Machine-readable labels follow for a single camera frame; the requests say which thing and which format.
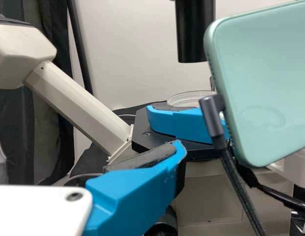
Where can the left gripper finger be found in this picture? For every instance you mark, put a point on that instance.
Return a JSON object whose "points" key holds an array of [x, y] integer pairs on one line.
{"points": [[132, 194]]}

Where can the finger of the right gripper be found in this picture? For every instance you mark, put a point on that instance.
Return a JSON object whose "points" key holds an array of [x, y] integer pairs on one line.
{"points": [[177, 123]]}

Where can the petri dish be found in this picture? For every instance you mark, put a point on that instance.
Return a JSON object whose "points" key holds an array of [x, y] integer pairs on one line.
{"points": [[189, 98]]}

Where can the cream microscope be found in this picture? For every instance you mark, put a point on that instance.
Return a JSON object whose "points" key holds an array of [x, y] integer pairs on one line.
{"points": [[76, 103]]}

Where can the right wrist camera phone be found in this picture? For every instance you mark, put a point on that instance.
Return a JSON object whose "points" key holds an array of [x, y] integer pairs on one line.
{"points": [[265, 73]]}

